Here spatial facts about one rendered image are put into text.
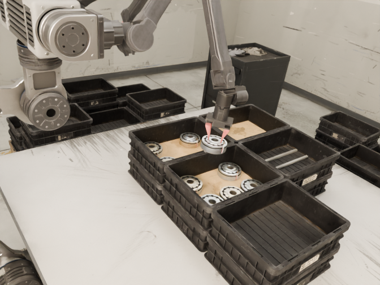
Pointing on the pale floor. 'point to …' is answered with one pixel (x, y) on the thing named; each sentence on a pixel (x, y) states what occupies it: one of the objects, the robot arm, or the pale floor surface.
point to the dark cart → (253, 77)
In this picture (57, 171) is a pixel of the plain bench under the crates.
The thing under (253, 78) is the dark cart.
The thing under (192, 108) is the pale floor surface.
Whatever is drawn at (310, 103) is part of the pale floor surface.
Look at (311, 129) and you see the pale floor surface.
